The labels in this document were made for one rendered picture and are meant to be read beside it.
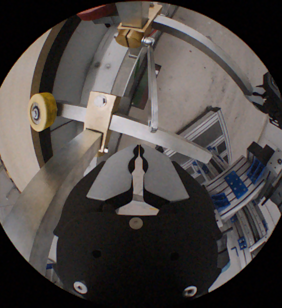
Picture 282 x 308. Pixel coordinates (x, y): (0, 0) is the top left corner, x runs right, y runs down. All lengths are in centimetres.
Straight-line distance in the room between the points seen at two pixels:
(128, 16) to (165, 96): 95
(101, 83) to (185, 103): 89
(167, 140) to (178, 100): 93
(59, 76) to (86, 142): 27
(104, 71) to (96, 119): 30
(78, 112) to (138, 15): 21
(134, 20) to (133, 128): 21
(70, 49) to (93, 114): 27
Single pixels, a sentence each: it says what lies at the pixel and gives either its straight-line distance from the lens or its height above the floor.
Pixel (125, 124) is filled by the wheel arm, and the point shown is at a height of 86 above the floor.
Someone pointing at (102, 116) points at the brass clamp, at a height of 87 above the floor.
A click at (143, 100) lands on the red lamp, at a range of 33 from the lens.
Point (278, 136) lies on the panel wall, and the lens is 281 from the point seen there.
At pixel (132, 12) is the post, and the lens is 19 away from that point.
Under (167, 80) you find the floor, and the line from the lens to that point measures 109.
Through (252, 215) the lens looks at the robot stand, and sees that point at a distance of 78.
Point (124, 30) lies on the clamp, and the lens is 22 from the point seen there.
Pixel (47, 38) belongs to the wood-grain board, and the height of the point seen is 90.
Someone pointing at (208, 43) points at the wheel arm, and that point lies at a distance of 27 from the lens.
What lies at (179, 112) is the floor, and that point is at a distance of 112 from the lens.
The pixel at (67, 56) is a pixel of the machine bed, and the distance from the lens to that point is 38.
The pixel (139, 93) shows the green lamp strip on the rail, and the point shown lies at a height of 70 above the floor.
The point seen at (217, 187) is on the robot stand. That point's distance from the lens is 71.
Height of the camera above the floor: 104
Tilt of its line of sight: 58 degrees down
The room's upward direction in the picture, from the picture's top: 179 degrees counter-clockwise
